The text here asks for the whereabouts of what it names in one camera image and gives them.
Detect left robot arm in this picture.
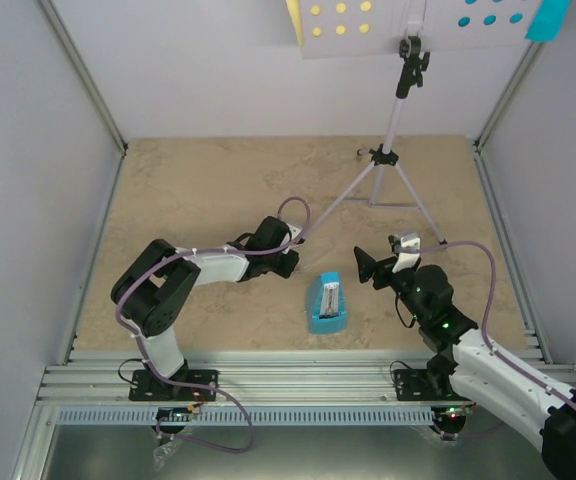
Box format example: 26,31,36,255
110,216,303,399

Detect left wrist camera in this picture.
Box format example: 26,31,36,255
285,222,305,246

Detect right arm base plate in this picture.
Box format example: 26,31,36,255
391,368,448,402

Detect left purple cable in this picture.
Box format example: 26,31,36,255
114,196,313,455

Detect grey cable duct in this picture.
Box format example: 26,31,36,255
56,406,434,427

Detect left aluminium frame post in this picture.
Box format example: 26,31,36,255
36,0,128,157

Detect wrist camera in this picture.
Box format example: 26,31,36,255
285,222,305,246
388,232,421,273

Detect white sheet yellow dots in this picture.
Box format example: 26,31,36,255
286,0,410,60

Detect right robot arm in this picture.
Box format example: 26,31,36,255
354,243,576,479

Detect white tripod music stand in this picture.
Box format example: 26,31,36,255
303,35,447,245

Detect right aluminium frame post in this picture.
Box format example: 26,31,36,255
473,42,545,152

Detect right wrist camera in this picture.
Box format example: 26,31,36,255
388,232,421,273

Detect aluminium frame post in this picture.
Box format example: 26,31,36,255
473,42,545,152
36,0,128,157

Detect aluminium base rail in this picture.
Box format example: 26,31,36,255
36,350,431,406

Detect white sheet blue dots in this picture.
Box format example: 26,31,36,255
421,0,571,52

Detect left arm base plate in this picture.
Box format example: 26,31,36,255
128,369,218,403

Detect blue metronome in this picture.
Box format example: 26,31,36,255
305,272,347,335

